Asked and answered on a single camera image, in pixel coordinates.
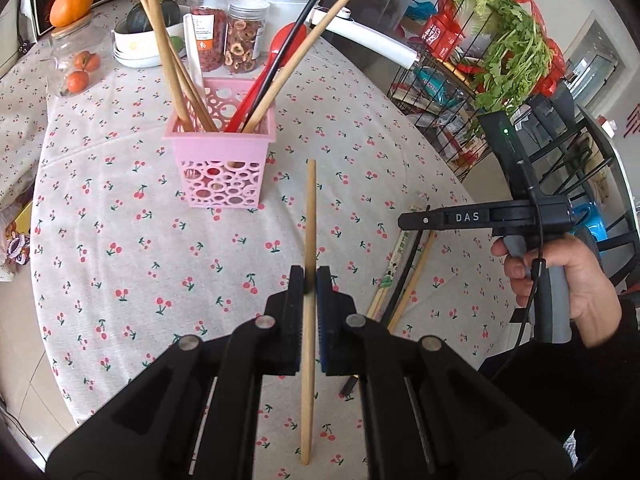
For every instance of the pink perforated utensil holder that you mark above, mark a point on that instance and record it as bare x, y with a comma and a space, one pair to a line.
225, 170

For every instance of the white bowl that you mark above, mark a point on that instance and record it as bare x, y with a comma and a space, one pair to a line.
135, 50

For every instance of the dark green pumpkin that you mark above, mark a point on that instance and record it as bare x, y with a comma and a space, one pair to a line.
134, 17

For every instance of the small floral side cloth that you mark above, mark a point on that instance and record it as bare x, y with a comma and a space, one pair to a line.
20, 125

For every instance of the clear jar of red berries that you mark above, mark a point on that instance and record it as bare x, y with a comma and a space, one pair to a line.
210, 35

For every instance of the grey refrigerator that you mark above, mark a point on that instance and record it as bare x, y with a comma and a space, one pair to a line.
385, 0

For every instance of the paper-wrapped chopsticks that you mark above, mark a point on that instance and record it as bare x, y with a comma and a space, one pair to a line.
400, 250

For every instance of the orange fruit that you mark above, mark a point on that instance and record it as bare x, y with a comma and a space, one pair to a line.
71, 5

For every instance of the black chair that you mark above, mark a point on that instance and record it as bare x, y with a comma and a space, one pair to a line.
607, 145

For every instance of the plastic bag of snacks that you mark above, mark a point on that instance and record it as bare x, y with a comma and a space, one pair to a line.
17, 252

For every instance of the cherry print tablecloth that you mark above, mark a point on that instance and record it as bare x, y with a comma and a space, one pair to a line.
150, 270

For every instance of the clear jar of dried slices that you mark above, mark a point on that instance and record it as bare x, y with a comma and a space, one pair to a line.
245, 45

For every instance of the red plastic spoon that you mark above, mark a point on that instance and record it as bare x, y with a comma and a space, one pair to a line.
287, 40

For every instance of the red snack packet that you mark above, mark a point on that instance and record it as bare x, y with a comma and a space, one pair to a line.
440, 35

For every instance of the glass jar with wooden lid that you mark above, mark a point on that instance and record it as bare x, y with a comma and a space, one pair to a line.
60, 55

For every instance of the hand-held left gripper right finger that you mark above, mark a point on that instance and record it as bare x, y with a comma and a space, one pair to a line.
321, 320

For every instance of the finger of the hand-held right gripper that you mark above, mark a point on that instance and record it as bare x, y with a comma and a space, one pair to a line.
450, 220

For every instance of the green lime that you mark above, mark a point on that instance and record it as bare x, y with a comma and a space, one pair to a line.
178, 43

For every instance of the person's right hand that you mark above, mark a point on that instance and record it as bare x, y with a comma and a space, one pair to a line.
585, 285

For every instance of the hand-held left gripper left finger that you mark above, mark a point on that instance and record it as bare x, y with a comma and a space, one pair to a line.
295, 330

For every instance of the cilantro bunch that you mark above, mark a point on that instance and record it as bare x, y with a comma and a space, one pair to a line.
520, 55

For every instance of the blue and white packet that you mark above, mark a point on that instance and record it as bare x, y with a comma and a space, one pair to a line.
435, 85

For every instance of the blue plastic stool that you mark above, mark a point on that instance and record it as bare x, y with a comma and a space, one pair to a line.
590, 217

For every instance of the red plastic bag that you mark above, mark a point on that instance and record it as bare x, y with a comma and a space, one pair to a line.
555, 70

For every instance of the black chopstick with gold band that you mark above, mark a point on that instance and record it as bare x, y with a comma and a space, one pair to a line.
300, 20
349, 387

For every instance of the white plastic spoon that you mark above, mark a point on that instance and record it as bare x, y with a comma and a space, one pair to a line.
192, 45

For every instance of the small tangerine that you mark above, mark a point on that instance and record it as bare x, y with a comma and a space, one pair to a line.
77, 82
87, 61

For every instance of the person's right forearm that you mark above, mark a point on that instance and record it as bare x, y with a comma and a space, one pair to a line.
575, 400

